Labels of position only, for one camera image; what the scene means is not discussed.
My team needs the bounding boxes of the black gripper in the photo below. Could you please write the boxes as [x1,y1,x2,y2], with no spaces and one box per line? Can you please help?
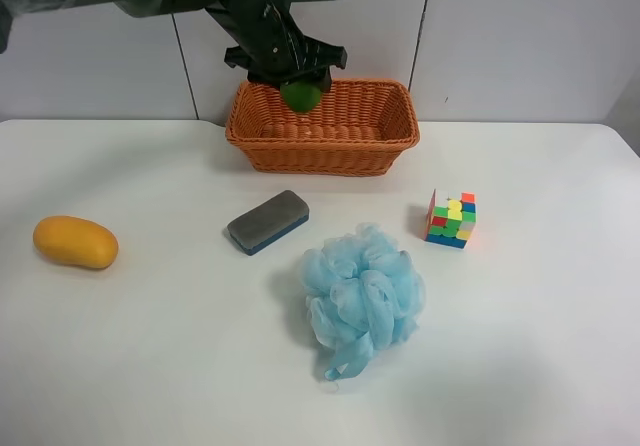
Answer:
[205,0,347,93]

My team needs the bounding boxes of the green lemon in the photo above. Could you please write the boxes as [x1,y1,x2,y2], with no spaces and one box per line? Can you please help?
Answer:
[280,82,323,114]

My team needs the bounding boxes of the orange wicker basket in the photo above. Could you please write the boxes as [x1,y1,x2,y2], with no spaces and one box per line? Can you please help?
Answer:
[225,79,420,177]

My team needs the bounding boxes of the grey blue board eraser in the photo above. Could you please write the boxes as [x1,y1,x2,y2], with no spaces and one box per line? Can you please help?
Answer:
[227,190,310,256]

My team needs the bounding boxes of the multicoloured puzzle cube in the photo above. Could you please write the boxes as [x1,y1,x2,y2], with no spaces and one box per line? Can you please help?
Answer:
[424,189,477,249]

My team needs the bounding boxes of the blue mesh bath loofah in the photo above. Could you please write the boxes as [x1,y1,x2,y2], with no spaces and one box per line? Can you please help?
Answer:
[299,224,425,381]

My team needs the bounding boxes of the yellow mango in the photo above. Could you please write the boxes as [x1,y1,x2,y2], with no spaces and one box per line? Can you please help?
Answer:
[32,216,119,270]

